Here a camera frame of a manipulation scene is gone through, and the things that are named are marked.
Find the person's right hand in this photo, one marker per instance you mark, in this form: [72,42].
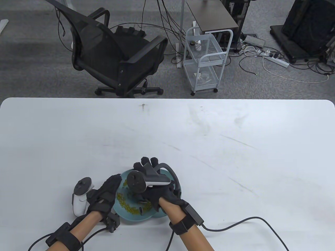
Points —
[162,193]

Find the person's left hand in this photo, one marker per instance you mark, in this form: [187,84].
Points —
[104,196]

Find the teal plate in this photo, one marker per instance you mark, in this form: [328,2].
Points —
[128,218]
[176,187]

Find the grey white controller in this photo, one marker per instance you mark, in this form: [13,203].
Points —
[136,181]
[79,204]

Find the striped sunflower seeds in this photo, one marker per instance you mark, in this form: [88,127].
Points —
[140,210]

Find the person's left forearm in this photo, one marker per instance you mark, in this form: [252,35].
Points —
[85,224]

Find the person's right forearm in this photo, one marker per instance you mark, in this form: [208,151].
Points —
[191,238]

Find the pile of green mung beans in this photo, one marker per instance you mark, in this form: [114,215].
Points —
[123,202]

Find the white metal strips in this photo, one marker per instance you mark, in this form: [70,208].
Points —
[178,61]

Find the black mesh office chair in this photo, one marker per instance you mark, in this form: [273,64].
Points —
[104,52]

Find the white power strip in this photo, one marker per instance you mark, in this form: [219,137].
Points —
[276,61]

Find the grey floor box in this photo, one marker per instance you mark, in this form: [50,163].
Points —
[253,41]

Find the brown side table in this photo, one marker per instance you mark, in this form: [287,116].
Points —
[212,15]

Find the white table leg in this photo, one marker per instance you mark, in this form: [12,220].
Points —
[2,24]

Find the black equipment stand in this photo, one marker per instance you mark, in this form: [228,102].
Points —
[306,26]

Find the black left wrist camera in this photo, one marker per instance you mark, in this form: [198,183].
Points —
[113,221]

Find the black metal frame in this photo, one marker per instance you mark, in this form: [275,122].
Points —
[233,6]

